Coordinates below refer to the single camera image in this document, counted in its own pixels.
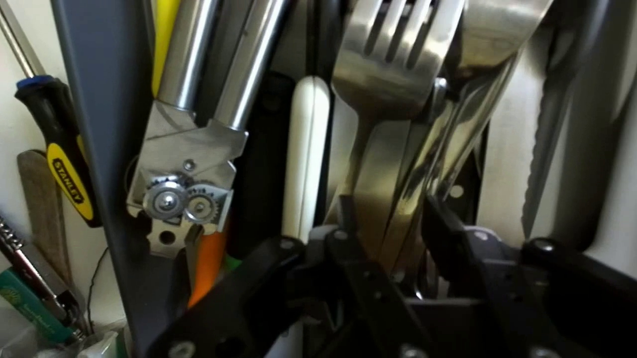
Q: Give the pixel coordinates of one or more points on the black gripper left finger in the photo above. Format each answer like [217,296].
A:
[280,282]

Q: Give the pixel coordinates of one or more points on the silver metal fork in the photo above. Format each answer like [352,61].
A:
[384,69]

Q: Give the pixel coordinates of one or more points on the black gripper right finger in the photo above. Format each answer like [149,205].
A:
[541,296]

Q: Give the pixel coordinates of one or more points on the metal can opener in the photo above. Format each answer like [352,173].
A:
[183,175]

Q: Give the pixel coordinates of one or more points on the yellow black Stanley screwdriver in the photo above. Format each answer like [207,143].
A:
[49,103]

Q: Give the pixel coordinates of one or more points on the white handled knife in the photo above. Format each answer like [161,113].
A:
[306,139]

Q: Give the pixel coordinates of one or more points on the grey cutlery tray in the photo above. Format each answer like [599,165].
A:
[107,55]

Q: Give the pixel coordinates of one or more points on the serrated knife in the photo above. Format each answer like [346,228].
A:
[575,30]

